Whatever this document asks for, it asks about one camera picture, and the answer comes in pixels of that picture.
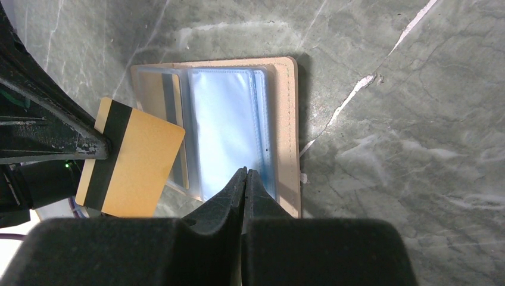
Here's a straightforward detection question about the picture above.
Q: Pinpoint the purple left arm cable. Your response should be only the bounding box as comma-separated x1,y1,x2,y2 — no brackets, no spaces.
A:
0,232,29,243

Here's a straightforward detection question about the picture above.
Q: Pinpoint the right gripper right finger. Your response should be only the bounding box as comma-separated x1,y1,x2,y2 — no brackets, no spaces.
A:
242,170,417,285

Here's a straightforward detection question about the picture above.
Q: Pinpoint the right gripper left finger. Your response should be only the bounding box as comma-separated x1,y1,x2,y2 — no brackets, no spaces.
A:
1,168,247,285

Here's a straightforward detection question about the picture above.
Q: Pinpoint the gold credit card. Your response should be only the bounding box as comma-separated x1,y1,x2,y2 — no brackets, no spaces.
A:
75,98,185,217
138,70,190,189

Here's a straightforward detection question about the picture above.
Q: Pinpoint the tan leather card holder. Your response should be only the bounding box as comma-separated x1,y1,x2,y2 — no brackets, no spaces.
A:
130,56,301,218

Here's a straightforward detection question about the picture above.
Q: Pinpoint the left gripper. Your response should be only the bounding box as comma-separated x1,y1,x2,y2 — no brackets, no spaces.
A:
1,9,111,228

